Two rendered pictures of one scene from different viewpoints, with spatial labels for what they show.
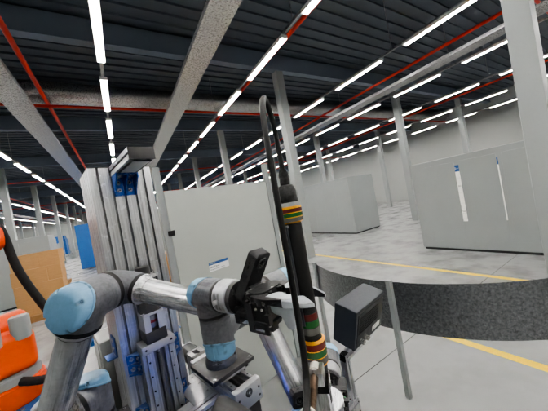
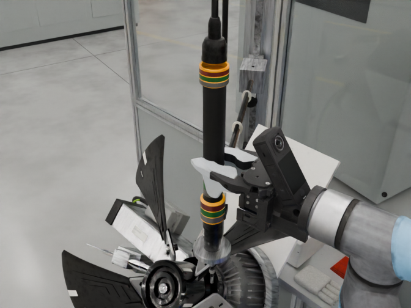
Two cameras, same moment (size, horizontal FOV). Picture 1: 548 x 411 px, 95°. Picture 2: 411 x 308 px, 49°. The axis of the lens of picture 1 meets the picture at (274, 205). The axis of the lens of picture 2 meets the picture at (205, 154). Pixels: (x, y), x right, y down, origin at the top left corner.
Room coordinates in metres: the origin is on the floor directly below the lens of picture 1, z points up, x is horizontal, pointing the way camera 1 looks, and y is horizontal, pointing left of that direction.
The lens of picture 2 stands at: (1.06, -0.06, 1.97)
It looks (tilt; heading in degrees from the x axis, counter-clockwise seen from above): 33 degrees down; 178
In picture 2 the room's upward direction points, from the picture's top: straight up
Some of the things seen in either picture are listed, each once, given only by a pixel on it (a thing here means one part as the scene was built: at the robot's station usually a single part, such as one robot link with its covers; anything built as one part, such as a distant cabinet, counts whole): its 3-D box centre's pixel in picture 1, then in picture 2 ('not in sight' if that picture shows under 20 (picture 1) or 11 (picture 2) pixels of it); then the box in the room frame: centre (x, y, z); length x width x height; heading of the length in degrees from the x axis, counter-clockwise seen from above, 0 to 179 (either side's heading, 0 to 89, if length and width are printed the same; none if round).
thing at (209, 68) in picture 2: (290, 214); (214, 74); (0.45, -0.03, 1.72); 0.04 x 0.04 x 0.03
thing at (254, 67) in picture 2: not in sight; (253, 74); (-0.16, 0.12, 1.46); 0.10 x 0.07 x 0.08; 167
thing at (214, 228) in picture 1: (238, 276); not in sight; (2.43, 0.47, 1.10); 1.21 x 0.05 x 2.20; 132
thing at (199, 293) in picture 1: (209, 294); (385, 241); (0.62, 0.20, 1.55); 0.11 x 0.08 x 0.09; 52
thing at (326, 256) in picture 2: not in sight; (305, 264); (0.00, 0.31, 0.84); 0.36 x 0.24 x 0.03; 42
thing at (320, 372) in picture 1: (320, 383); (213, 227); (0.44, -0.02, 1.41); 0.09 x 0.07 x 0.10; 167
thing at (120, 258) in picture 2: not in sight; (123, 258); (0.19, -0.25, 1.08); 0.07 x 0.04 x 0.06; 52
